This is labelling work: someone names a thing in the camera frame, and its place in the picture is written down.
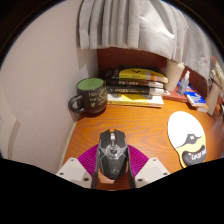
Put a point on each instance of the clear spray bottle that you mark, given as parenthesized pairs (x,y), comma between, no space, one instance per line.
(183,86)

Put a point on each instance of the blue book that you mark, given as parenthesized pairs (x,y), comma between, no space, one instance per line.
(196,98)

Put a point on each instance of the orange book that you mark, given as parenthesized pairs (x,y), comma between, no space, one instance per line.
(203,109)

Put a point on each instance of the dark grey computer mouse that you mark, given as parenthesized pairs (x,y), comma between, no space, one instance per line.
(113,156)

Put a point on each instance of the black book with white pages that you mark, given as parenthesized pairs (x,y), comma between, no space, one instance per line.
(133,90)

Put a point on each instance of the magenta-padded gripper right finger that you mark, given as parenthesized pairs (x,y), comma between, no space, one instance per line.
(150,171)

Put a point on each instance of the light grey curtain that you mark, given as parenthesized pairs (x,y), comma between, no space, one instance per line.
(146,26)

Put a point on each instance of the yellow and black book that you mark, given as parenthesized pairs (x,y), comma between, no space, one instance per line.
(140,74)

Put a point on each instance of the white and yellow book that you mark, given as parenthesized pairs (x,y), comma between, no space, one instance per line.
(133,99)

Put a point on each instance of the white yellow black mouse pad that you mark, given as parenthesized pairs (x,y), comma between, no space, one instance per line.
(183,128)

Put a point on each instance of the thin black book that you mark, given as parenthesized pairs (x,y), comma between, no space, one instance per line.
(133,83)

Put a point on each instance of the dark red book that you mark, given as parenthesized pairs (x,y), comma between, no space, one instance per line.
(173,96)

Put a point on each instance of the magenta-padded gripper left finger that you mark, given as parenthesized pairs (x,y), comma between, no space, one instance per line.
(75,171)

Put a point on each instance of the dark mug with green inside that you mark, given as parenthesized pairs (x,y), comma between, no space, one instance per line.
(91,98)

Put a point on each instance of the cream jug vase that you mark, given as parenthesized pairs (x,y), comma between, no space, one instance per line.
(213,98)

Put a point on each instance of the cream lidded tumbler cup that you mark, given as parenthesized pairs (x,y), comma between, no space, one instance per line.
(174,75)

